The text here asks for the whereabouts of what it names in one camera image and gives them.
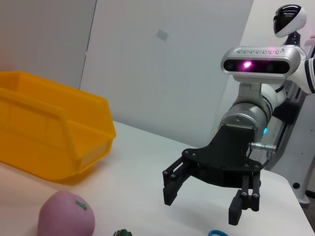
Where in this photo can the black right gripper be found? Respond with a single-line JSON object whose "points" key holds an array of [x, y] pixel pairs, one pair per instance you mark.
{"points": [[229, 157]]}

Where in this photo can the blue scissors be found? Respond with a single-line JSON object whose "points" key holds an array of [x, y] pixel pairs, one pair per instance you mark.
{"points": [[217, 233]]}

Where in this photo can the green plastic wrapper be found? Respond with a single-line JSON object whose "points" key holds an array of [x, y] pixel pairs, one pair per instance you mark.
{"points": [[123, 232]]}

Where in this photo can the pink toy peach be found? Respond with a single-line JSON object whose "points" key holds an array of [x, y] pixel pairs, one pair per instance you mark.
{"points": [[65, 216]]}

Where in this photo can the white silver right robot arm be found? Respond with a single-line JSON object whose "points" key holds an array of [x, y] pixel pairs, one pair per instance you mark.
{"points": [[246, 115]]}

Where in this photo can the white robot torso column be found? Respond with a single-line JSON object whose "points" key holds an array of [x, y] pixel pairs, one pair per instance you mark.
{"points": [[292, 147]]}

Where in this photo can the yellow plastic storage bin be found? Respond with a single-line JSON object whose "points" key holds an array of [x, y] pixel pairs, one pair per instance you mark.
{"points": [[44, 127]]}

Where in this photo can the white black robot head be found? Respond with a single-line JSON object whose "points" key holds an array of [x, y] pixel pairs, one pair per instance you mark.
{"points": [[290, 19]]}

